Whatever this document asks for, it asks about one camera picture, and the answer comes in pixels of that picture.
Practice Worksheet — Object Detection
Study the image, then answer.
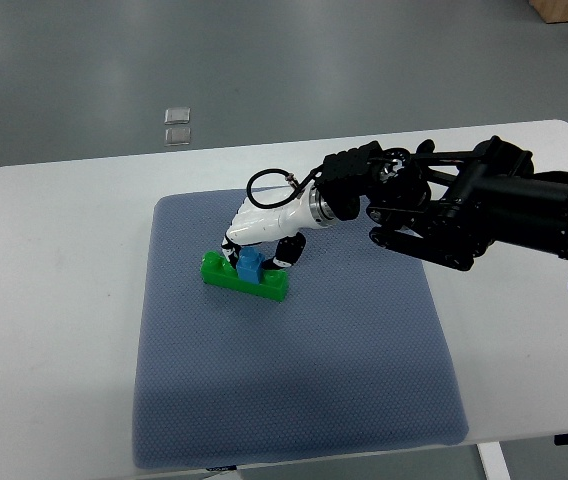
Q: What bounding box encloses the blue-grey fabric mat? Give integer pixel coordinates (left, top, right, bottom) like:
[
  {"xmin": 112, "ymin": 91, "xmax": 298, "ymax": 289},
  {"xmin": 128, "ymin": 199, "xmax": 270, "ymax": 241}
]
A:
[{"xmin": 133, "ymin": 190, "xmax": 468, "ymax": 469}]

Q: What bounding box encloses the small blue block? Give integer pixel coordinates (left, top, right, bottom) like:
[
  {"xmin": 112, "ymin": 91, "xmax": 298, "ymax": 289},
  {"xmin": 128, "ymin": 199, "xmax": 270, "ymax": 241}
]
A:
[{"xmin": 236, "ymin": 246, "xmax": 265, "ymax": 285}]

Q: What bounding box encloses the upper floor socket plate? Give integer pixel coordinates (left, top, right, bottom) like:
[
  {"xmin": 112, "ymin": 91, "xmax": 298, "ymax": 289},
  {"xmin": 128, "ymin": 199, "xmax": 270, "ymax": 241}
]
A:
[{"xmin": 164, "ymin": 107, "xmax": 191, "ymax": 125}]

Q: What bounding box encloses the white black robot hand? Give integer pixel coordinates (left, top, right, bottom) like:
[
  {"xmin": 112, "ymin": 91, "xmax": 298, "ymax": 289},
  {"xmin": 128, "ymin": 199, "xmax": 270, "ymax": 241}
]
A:
[{"xmin": 221, "ymin": 192, "xmax": 333, "ymax": 270}]

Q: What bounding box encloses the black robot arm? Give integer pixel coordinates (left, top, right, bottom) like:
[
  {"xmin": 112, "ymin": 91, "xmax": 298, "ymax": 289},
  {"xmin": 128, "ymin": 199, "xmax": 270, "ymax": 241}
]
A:
[{"xmin": 309, "ymin": 136, "xmax": 568, "ymax": 271}]

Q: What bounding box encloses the white table leg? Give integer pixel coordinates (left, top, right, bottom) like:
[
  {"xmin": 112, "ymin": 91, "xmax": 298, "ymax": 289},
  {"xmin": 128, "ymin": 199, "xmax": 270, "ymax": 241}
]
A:
[{"xmin": 477, "ymin": 442, "xmax": 511, "ymax": 480}]

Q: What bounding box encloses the long green block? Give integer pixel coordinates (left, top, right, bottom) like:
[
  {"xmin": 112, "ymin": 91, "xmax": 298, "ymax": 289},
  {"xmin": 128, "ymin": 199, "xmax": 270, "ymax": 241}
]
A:
[{"xmin": 200, "ymin": 251, "xmax": 289, "ymax": 302}]

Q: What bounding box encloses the black cable loop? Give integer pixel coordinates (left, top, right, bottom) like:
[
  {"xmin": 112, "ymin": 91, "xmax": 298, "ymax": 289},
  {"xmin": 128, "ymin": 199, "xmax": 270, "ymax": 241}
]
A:
[{"xmin": 245, "ymin": 168, "xmax": 323, "ymax": 210}]

